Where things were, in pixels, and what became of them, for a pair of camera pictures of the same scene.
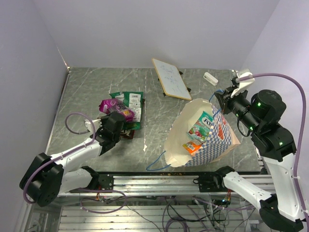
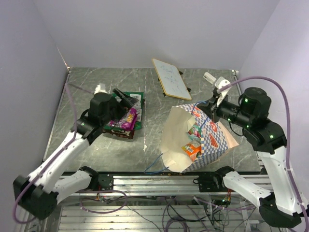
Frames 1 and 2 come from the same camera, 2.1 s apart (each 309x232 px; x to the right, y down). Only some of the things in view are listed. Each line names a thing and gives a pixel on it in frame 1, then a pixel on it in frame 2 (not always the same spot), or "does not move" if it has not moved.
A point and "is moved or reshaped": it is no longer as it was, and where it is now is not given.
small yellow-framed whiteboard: x=171 y=80 does not move
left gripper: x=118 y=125 to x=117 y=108
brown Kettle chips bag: x=128 y=134 does not move
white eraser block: x=210 y=79 does not move
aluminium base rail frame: x=146 y=202 does not move
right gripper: x=225 y=99 to x=211 y=104
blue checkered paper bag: x=219 y=142 is moved or reshaped
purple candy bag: x=108 y=106 is moved or reshaped
